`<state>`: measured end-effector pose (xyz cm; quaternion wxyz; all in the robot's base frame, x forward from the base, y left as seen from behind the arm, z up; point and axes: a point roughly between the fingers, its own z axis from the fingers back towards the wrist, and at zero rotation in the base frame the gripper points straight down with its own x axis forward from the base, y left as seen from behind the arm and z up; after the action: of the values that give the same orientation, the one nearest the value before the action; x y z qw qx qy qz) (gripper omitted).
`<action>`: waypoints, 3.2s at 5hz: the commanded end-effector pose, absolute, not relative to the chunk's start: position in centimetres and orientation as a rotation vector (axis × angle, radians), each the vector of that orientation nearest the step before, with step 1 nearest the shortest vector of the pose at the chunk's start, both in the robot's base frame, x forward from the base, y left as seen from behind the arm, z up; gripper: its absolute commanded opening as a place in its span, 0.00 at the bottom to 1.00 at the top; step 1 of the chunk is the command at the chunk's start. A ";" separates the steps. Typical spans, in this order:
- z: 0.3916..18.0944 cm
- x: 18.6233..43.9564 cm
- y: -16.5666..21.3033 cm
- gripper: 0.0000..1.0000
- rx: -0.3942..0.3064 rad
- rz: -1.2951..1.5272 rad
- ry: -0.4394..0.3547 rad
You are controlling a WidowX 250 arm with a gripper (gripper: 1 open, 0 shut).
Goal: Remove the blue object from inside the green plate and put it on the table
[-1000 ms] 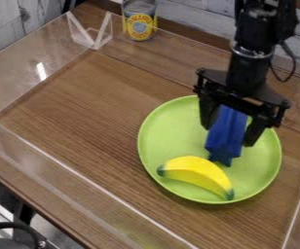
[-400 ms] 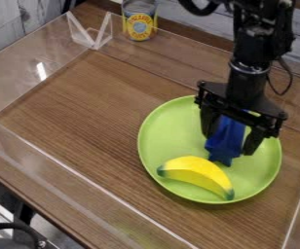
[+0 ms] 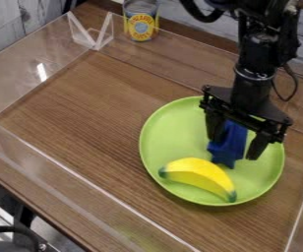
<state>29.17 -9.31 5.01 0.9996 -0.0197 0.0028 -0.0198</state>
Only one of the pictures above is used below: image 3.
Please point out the black metal table leg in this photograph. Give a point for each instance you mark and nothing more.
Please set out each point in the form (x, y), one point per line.
(24, 218)

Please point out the yellow toy banana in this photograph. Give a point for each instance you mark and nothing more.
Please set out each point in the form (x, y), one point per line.
(203, 174)

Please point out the clear acrylic front wall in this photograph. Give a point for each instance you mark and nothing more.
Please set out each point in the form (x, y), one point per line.
(82, 209)

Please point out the green plate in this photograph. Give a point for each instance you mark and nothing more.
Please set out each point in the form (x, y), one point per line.
(173, 134)

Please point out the yellow labelled tin can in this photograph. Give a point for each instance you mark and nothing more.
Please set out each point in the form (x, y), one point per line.
(140, 19)

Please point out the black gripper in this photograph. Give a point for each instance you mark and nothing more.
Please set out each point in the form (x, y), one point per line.
(246, 104)

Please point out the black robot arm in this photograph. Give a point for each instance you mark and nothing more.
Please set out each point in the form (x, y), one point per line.
(268, 44)

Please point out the clear acrylic corner bracket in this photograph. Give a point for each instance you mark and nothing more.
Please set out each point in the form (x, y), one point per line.
(92, 38)

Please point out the blue cross-shaped block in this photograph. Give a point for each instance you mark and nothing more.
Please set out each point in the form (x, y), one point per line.
(230, 149)

